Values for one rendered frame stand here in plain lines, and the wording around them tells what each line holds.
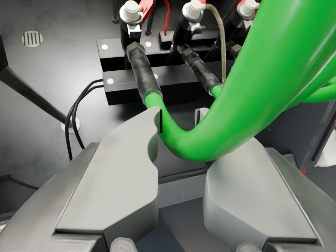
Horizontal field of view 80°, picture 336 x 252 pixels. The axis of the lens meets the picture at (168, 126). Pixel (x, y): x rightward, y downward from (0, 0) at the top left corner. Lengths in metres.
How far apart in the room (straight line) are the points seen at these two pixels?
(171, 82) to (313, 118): 0.27
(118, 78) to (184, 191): 0.23
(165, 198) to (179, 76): 0.22
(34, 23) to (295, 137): 0.65
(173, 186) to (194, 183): 0.04
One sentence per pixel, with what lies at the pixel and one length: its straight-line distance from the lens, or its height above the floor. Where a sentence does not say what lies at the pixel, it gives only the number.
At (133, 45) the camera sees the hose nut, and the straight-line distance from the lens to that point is 0.24.
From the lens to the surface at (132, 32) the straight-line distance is 0.26.
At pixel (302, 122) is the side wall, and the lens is 0.48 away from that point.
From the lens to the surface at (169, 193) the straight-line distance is 0.38.
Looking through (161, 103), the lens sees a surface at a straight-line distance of 0.16.
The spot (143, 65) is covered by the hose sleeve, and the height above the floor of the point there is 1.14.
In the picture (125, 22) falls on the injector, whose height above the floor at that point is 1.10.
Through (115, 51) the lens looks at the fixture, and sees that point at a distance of 0.39.
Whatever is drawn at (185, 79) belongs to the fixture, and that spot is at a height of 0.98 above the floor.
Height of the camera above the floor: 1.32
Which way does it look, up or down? 74 degrees down
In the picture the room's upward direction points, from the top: 46 degrees clockwise
